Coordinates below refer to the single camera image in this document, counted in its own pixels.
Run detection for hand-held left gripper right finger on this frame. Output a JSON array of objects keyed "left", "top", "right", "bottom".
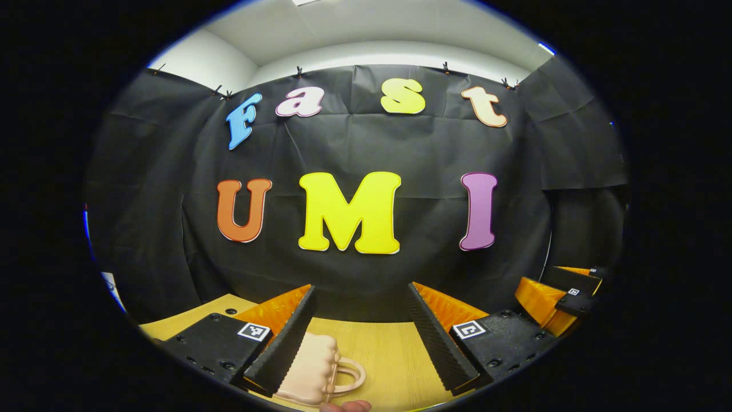
[{"left": 407, "top": 281, "right": 559, "bottom": 396}]

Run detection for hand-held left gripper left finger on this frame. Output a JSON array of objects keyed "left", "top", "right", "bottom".
[{"left": 162, "top": 284, "right": 318, "bottom": 396}]

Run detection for white side desk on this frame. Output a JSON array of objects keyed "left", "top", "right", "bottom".
[{"left": 101, "top": 271, "right": 128, "bottom": 314}]

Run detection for black backdrop cloth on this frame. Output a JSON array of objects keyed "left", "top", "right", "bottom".
[{"left": 86, "top": 56, "right": 630, "bottom": 324}]

